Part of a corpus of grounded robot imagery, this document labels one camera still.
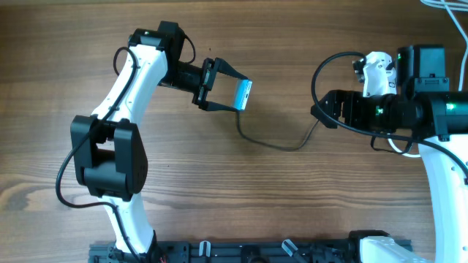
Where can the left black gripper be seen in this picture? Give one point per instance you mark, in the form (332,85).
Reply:
(206,82)

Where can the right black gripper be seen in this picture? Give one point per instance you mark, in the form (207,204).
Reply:
(353,99)

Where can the blue screen smartphone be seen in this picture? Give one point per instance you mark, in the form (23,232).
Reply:
(242,90)

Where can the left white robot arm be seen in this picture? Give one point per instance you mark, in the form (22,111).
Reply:
(107,150)

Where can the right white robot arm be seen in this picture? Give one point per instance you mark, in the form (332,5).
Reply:
(408,98)

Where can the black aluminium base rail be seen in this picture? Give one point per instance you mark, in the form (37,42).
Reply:
(319,251)

